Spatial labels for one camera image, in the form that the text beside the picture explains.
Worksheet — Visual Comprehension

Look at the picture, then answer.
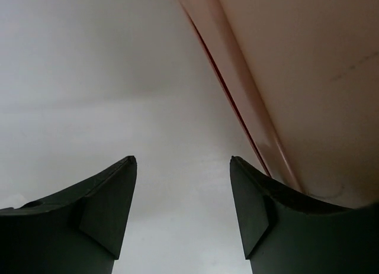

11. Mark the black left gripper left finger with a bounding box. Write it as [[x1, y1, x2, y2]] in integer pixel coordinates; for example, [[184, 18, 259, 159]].
[[1, 156, 137, 273]]

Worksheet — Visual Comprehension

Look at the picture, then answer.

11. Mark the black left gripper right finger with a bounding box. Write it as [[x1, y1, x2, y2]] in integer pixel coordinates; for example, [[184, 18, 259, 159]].
[[230, 156, 378, 273]]

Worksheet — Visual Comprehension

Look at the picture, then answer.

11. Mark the pink hard-shell suitcase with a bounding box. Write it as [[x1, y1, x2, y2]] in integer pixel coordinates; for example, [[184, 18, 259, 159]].
[[178, 0, 378, 208]]

